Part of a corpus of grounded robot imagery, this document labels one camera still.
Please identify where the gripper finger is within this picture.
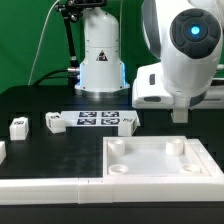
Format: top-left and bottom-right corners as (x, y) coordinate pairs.
(172, 109), (188, 123)

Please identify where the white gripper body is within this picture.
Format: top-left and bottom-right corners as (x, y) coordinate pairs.
(132, 63), (224, 109)

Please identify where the white square tabletop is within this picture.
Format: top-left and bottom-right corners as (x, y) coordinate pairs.
(101, 135), (212, 178)

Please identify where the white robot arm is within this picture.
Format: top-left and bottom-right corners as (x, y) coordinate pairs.
(75, 0), (224, 122)

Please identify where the white L-shaped obstacle fence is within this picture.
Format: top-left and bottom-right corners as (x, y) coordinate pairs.
(0, 138), (224, 205)

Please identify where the white marker base plate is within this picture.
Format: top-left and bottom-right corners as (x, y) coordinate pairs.
(61, 110), (140, 127)

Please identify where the black cable bundle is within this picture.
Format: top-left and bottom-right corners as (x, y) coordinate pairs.
(31, 68), (81, 88)

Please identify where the white cable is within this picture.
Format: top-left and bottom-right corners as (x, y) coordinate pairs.
(27, 0), (62, 86)

